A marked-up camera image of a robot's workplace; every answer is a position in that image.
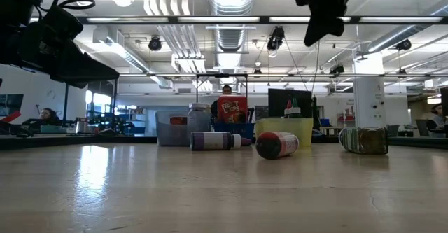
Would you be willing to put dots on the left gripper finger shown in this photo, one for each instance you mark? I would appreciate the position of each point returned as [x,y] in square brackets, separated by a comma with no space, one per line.
[87,70]

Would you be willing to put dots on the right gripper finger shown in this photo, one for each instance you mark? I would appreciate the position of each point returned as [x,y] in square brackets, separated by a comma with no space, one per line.
[322,28]

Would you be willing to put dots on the green food colouring bottle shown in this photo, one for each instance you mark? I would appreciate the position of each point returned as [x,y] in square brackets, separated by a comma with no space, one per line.
[296,111]

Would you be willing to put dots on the red smoked paprika tin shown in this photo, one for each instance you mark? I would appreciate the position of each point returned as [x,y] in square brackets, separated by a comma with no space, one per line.
[178,120]

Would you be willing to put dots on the red froot loops box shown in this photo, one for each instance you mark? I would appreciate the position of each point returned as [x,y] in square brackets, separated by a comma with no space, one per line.
[232,108]

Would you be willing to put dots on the square herb jar green label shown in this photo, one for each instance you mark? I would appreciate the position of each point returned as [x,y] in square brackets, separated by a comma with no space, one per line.
[367,141]

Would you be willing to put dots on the purple food colouring bottle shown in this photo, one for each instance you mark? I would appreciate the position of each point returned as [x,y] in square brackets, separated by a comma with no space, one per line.
[213,141]

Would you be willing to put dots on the dark background panel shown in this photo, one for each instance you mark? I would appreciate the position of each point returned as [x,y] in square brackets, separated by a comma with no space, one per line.
[14,103]

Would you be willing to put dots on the person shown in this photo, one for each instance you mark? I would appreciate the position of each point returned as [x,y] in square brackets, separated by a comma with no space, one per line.
[49,115]
[435,117]
[227,90]

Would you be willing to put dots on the background storage shelf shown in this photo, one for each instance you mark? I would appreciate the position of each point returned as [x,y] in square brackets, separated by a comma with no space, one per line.
[134,115]

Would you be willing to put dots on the white column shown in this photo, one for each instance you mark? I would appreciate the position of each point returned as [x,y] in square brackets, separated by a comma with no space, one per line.
[369,96]

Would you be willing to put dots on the black computer monitor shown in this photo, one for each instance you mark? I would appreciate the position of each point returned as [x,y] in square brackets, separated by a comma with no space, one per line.
[276,103]
[444,101]

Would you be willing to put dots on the red background cart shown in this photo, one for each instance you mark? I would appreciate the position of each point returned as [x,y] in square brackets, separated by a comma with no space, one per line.
[344,119]

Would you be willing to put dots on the blue background chair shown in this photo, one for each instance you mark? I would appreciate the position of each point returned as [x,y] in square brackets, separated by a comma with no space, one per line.
[325,122]

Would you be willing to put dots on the yellow plastic bin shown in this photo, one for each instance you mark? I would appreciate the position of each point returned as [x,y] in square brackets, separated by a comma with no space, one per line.
[301,129]

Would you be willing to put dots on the LED light bar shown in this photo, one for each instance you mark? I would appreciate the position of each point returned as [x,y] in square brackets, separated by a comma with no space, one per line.
[217,19]

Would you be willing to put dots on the grey plastic bin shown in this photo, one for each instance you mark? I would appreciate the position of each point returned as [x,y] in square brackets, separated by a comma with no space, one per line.
[171,135]

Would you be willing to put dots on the blue plastic basket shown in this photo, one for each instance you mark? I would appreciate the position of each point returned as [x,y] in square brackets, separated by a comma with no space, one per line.
[241,128]

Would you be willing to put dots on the black background rig frame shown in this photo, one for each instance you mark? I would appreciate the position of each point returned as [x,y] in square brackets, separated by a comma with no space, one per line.
[66,103]
[222,75]

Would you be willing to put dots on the white rectangular ceiling duct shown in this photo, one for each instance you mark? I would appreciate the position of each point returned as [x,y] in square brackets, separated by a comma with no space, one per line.
[140,63]

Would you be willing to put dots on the grey round ceiling duct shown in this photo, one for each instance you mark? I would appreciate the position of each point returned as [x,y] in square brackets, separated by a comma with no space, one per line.
[385,40]

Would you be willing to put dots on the black aluminium table frame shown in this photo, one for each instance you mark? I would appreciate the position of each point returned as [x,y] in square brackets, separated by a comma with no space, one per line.
[70,141]

